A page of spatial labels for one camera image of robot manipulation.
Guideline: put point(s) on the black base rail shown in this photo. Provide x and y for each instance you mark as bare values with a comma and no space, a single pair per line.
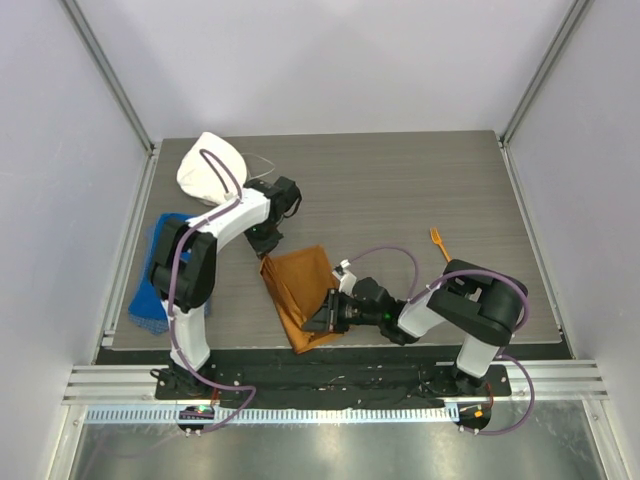
383,377

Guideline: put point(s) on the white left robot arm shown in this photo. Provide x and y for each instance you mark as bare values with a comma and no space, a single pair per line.
182,270

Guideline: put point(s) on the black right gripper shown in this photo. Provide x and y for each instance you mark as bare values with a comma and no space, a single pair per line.
333,311

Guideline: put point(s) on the white cloth cap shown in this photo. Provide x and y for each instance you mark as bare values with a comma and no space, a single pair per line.
206,169

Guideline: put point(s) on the right aluminium frame post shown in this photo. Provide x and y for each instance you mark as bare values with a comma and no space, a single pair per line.
569,25

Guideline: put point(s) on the white slotted cable duct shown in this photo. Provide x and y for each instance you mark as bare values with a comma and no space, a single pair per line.
189,414

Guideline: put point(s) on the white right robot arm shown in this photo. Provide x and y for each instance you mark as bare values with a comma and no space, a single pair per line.
487,306

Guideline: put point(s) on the aluminium frame post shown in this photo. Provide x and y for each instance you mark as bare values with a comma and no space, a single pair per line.
100,60
569,25

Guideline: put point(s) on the orange satin napkin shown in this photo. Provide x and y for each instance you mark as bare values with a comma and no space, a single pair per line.
298,283

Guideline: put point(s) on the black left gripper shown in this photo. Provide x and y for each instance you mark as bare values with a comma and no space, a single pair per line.
261,247

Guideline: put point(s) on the orange plastic fork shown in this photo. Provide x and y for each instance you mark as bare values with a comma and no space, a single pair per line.
438,241

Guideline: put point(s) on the left aluminium frame post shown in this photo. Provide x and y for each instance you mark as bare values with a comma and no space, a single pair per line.
100,60

